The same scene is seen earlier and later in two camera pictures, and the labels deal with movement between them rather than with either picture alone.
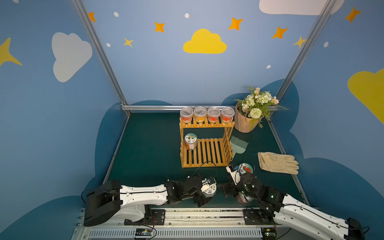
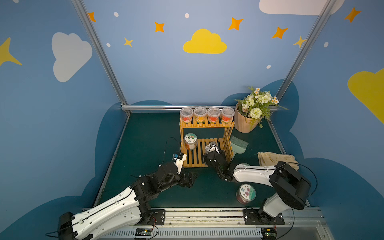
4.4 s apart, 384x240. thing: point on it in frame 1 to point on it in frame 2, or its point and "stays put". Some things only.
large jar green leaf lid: x=210 y=191 to x=207 y=148
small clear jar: x=186 y=114 stays put
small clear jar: x=227 y=113 stays put
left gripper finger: x=204 y=201 to x=186 y=181
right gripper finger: x=229 y=189 to x=206 y=159
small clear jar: x=200 y=113 stays put
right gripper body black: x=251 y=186 to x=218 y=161
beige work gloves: x=273 y=162 stays put
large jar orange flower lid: x=190 y=141 stays put
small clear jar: x=213 y=113 stays put
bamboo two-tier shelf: x=206 y=144 stays put
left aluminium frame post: x=102 y=54 stays put
